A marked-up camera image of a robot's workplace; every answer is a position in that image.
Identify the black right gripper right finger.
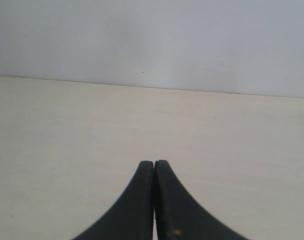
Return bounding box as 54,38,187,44
154,160,245,240

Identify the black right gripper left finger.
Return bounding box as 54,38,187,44
75,161,154,240

